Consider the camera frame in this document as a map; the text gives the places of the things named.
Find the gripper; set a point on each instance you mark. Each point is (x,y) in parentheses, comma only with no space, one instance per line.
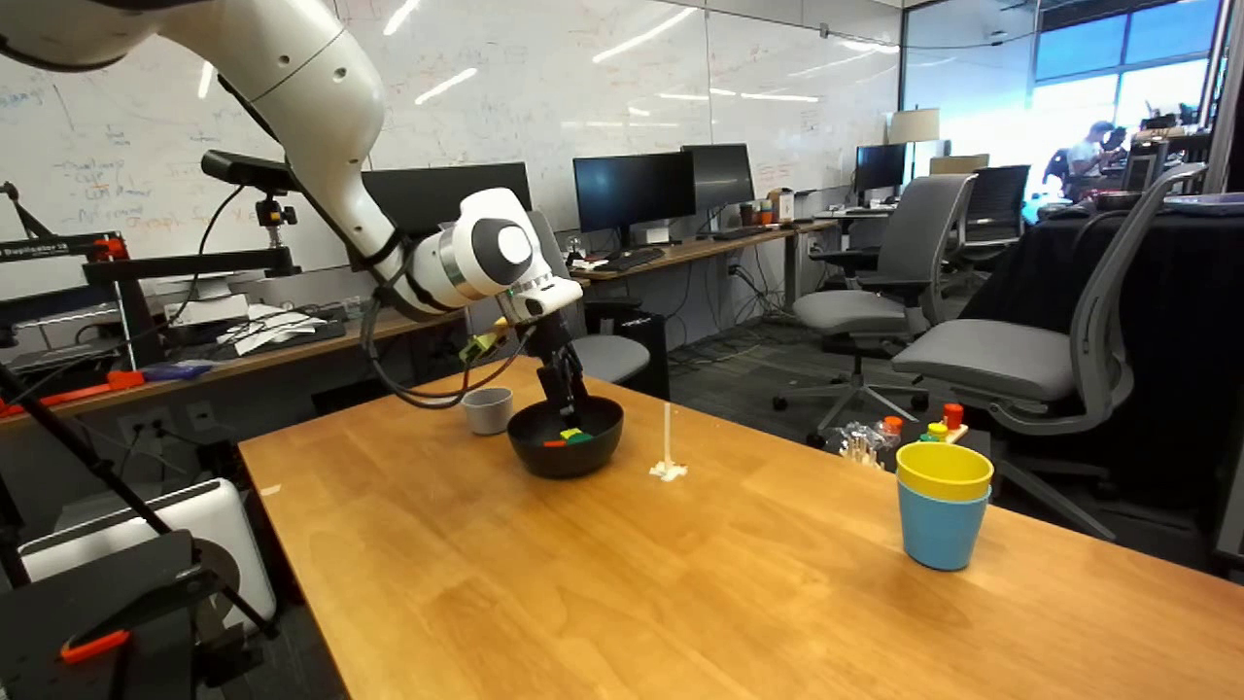
(550,338)

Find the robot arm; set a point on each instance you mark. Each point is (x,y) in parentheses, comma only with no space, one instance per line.
(311,87)

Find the black bowl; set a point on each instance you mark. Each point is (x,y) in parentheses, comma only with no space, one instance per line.
(554,457)

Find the grey office chair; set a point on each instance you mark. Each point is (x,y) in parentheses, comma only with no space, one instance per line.
(875,301)
(607,355)
(1011,360)

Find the small grey cup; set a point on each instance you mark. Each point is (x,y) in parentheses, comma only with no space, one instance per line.
(487,413)

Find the black computer tower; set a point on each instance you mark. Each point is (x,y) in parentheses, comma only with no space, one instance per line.
(637,335)

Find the white plastic stick piece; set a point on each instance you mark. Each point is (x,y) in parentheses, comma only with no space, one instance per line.
(667,457)

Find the black keyboard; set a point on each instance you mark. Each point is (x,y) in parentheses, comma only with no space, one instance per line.
(630,259)

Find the long wooden desk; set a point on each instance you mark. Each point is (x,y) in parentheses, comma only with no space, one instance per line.
(680,255)

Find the row of monitors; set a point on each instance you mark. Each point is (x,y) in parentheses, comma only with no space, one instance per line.
(632,190)

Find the wide black monitor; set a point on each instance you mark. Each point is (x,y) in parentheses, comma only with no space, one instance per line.
(428,194)

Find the clear plastic bag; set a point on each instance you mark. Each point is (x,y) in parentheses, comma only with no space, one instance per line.
(860,442)

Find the colourful peg toy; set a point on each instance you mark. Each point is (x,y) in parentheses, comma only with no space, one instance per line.
(948,422)

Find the small black monitor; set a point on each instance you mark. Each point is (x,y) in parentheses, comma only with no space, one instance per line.
(880,167)

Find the white computer tower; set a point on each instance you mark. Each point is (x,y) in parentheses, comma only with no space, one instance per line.
(204,525)

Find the yellow plastic cup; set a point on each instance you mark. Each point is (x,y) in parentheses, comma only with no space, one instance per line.
(943,474)

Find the blue plastic cup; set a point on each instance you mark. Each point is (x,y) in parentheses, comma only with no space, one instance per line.
(941,533)

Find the lamp with white shade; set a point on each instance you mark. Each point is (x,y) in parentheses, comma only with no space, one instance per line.
(914,126)

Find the black mesh office chair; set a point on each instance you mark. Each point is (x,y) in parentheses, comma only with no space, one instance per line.
(996,204)

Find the stand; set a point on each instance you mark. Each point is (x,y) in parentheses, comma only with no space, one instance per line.
(107,603)

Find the person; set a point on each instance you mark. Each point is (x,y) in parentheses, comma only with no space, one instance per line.
(1084,156)

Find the table with black cloth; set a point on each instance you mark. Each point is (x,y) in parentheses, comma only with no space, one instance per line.
(1176,311)

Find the window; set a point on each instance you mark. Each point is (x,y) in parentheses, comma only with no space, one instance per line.
(1118,58)

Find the wall whiteboard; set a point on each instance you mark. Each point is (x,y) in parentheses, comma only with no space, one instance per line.
(583,87)

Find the camera on mount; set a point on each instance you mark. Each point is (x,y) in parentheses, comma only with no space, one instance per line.
(243,170)

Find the black frame 3d printer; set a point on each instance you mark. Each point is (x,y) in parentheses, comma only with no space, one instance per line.
(107,272)

